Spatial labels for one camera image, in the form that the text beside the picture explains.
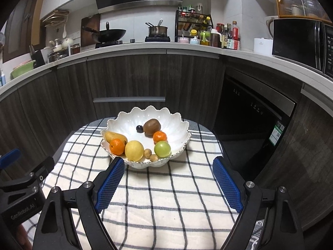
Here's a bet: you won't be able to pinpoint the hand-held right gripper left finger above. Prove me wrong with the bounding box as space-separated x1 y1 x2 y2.
32 157 125 250

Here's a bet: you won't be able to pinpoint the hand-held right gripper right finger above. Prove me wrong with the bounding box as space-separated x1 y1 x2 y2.
212 156 305 250

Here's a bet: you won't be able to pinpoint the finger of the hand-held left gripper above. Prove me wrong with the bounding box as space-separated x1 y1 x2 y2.
0 157 55 191
0 148 21 171

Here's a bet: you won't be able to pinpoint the large orange mandarin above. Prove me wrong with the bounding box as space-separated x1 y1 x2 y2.
109 138 126 155

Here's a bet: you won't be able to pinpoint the yellow mango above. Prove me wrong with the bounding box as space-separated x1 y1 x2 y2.
104 131 128 144

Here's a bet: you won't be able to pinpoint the small orange mandarin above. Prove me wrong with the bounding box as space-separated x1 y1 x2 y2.
153 131 167 144

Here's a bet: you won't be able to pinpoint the white scalloped ceramic bowl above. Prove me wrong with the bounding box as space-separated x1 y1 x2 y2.
101 106 191 170

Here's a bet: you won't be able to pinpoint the yellow lemon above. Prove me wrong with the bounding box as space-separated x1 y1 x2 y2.
125 140 144 161

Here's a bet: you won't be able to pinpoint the black white patterned cloth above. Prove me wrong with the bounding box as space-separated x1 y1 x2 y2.
248 219 265 250

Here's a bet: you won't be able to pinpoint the white black checked tablecloth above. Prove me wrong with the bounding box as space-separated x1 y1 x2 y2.
25 117 257 250

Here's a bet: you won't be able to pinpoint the black built-in dishwasher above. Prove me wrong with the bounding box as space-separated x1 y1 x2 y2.
213 68 297 179

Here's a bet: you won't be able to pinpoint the brown kiwi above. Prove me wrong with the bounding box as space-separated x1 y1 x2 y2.
143 119 162 136

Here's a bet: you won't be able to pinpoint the green white label sticker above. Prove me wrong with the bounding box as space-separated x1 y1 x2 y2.
269 121 285 146

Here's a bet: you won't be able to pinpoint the green plastic basin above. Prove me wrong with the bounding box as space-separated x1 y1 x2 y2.
10 60 36 80

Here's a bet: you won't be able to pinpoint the black knife block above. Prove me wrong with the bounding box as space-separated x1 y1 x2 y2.
29 45 46 67

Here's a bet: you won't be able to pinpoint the dark wood kitchen cabinets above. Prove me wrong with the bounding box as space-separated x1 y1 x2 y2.
0 48 333 240

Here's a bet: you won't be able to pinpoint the steel pot with lid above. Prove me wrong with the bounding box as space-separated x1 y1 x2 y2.
48 49 70 63

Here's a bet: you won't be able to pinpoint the brown wooden cutting board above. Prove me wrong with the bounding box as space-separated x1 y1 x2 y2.
81 14 101 48

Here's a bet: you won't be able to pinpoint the white round appliance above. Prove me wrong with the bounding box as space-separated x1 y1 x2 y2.
253 38 273 56

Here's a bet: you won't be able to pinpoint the row of condiment bottles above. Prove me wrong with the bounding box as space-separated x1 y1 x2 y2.
178 4 241 50

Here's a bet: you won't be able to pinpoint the black wok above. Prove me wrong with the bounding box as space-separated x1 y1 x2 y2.
82 22 127 44

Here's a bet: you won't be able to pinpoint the black gas stove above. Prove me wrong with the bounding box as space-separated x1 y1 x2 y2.
95 36 171 49

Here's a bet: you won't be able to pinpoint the steel saucepan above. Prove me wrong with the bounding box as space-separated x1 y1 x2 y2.
145 19 168 37

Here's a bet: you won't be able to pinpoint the black microwave oven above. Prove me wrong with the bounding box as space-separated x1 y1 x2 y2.
272 18 333 79

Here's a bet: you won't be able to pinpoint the white electric kettle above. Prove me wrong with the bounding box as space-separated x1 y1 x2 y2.
264 16 279 39

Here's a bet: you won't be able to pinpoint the wall-mounted utensil rack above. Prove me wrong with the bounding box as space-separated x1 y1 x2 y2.
42 10 70 28

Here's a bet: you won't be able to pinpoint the black wire spice rack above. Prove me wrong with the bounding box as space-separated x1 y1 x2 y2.
175 10 212 43

